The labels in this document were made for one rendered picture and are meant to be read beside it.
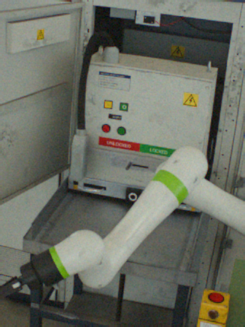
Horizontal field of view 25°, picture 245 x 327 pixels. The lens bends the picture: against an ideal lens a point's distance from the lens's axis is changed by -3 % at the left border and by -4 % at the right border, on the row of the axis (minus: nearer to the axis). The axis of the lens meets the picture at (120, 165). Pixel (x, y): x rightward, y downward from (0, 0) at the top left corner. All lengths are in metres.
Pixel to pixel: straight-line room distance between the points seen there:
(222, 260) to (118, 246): 1.10
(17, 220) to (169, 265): 1.08
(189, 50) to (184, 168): 1.34
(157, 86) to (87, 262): 0.85
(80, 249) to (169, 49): 1.69
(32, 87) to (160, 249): 0.79
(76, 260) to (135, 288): 1.36
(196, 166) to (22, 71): 0.81
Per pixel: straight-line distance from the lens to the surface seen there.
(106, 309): 2.79
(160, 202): 1.67
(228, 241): 2.60
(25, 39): 2.12
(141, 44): 3.00
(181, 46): 2.97
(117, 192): 2.28
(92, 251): 1.49
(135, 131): 2.18
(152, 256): 1.98
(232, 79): 2.35
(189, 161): 1.72
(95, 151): 2.21
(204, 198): 1.91
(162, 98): 2.12
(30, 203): 2.74
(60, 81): 2.40
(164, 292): 2.82
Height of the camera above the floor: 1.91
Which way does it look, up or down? 24 degrees down
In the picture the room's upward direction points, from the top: 5 degrees clockwise
